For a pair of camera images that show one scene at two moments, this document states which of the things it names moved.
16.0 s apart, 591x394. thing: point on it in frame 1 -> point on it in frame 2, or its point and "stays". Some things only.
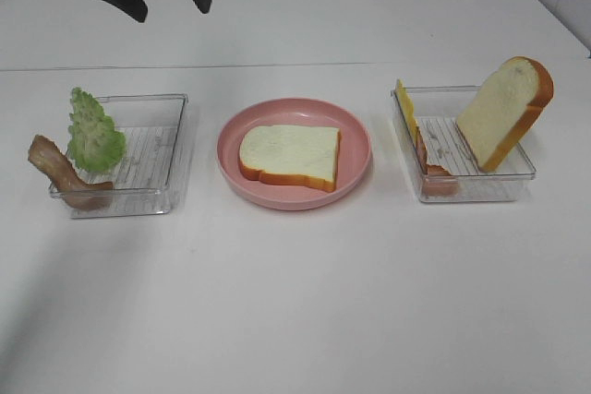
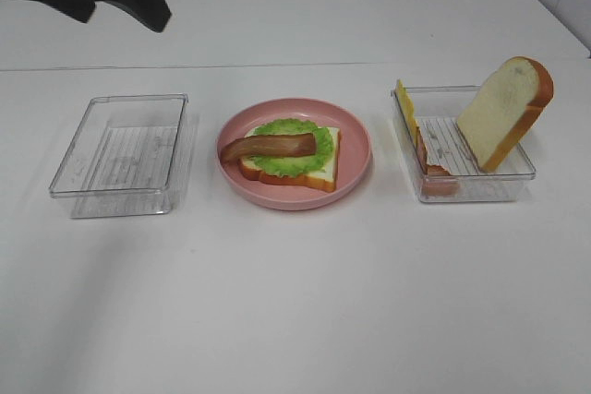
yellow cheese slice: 406,105 stays
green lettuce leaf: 94,142 -> 297,164
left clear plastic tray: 141,182 stays
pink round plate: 354,154 stays
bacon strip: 437,180 stays
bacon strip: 54,164 -> 236,148
